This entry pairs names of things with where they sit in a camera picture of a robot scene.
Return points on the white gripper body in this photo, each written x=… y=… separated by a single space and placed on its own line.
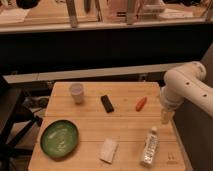
x=166 y=115

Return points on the black rectangular block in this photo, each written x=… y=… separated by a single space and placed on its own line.
x=107 y=104

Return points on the white paper cup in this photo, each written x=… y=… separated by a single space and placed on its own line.
x=77 y=92

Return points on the clear plastic water bottle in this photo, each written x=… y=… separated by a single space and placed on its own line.
x=150 y=148

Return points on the orange carrot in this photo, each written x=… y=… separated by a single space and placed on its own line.
x=141 y=104

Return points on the black chair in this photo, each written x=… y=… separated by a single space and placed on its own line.
x=12 y=111

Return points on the white sponge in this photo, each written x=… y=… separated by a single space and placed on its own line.
x=108 y=150

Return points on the green ceramic bowl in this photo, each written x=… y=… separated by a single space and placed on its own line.
x=59 y=139

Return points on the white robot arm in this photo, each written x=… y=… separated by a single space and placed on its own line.
x=185 y=82

